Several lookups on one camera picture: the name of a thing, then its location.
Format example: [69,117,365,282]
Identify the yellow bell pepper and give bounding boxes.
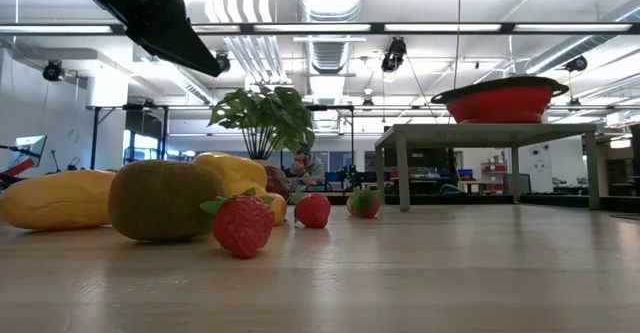
[191,151,270,199]

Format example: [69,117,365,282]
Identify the brown fuzzy kiwi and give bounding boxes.
[107,158,229,243]

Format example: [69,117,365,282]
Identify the small orange peach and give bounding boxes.
[259,191,289,227]

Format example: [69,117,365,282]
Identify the red strawberry green leaves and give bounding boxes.
[292,192,333,230]
[199,187,276,260]
[349,187,382,220]

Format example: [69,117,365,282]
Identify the red colander black rim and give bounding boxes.
[429,75,571,125]

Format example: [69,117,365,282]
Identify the green plant white pot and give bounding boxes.
[207,85,317,168]

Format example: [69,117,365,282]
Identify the dark red bell pepper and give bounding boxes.
[262,165,292,202]

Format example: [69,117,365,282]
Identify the person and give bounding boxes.
[289,142,327,189]

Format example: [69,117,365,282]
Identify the yellow orange mango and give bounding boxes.
[0,169,117,232]

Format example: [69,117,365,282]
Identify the grey table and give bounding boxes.
[373,122,601,213]

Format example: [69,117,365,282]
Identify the black metal frame stand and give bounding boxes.
[87,103,171,170]

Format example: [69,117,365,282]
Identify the black overhead frame bar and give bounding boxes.
[0,20,640,37]

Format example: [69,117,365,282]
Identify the black aluminium frame rail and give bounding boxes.
[287,191,640,213]

